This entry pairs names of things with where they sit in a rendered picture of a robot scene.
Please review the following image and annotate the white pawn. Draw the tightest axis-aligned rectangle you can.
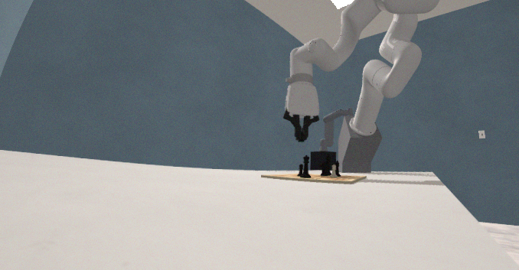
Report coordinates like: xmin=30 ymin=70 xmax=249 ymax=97
xmin=330 ymin=165 xmax=338 ymax=177

